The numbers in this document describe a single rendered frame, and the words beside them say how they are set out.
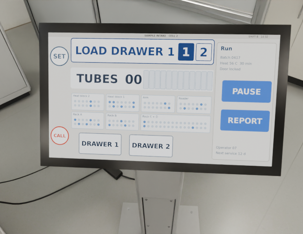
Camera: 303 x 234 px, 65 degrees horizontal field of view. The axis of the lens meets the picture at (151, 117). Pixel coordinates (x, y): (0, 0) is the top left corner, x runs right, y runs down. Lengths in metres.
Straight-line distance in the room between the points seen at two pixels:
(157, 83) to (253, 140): 0.23
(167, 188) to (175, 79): 0.42
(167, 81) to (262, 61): 0.20
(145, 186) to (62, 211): 0.91
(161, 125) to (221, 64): 0.18
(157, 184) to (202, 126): 0.34
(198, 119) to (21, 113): 2.00
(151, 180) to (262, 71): 0.45
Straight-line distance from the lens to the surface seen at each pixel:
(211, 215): 1.55
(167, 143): 0.51
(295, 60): 2.53
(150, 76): 0.50
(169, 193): 0.84
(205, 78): 0.51
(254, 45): 0.54
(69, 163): 0.56
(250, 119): 0.53
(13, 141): 2.13
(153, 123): 0.50
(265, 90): 0.54
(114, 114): 0.51
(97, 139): 0.52
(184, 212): 1.50
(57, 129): 0.55
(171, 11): 1.25
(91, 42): 0.53
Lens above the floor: 1.40
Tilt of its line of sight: 44 degrees down
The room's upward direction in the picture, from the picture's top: 1 degrees counter-clockwise
